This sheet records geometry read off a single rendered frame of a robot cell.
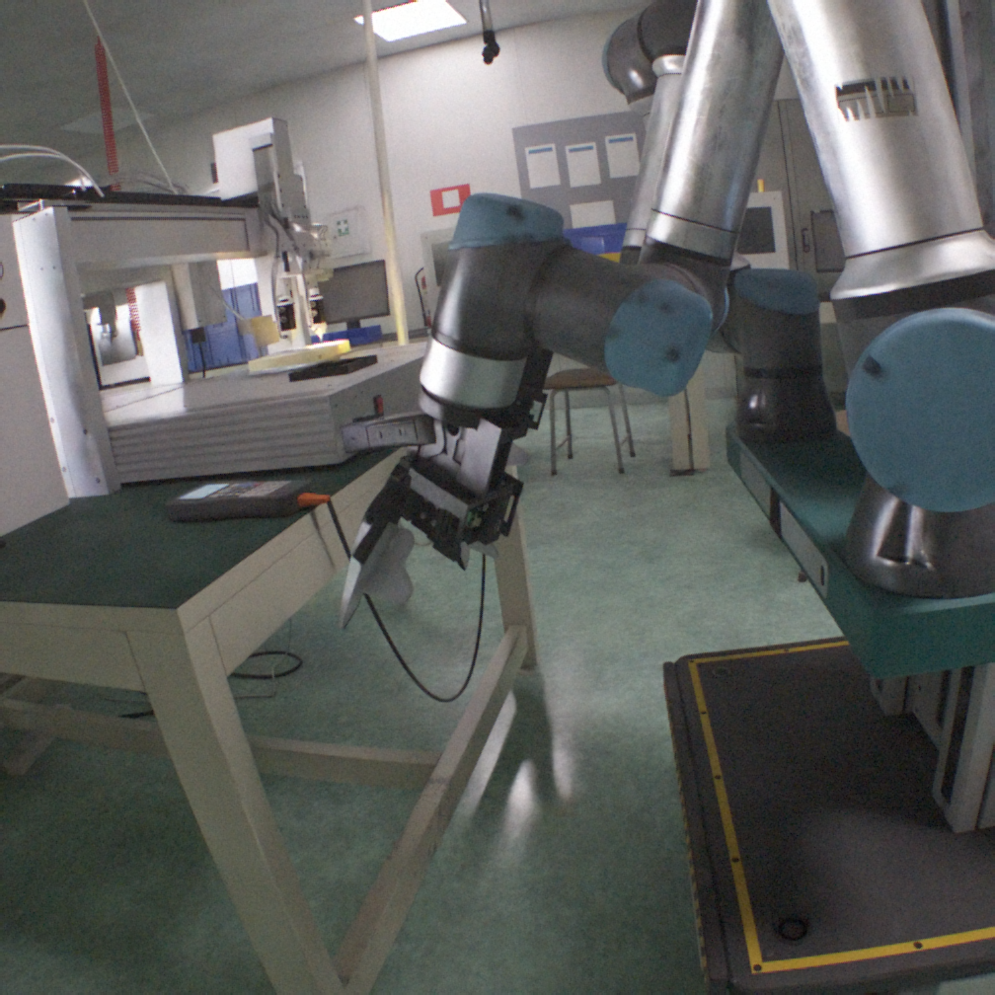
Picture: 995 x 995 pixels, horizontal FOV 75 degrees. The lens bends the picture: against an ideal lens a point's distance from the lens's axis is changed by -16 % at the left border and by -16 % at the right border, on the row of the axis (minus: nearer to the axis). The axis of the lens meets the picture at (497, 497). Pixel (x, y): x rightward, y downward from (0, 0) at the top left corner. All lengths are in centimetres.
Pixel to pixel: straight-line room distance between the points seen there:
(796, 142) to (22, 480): 450
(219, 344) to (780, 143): 355
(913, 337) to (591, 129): 500
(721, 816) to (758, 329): 64
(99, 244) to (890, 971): 145
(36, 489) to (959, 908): 134
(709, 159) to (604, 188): 470
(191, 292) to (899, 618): 178
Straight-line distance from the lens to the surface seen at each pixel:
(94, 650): 78
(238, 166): 174
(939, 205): 44
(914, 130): 44
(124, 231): 139
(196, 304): 201
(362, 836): 153
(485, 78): 559
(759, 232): 364
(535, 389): 104
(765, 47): 61
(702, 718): 116
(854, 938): 85
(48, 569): 92
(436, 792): 135
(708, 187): 59
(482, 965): 125
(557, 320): 50
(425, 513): 61
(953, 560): 59
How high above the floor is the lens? 97
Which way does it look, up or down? 16 degrees down
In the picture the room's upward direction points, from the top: 8 degrees counter-clockwise
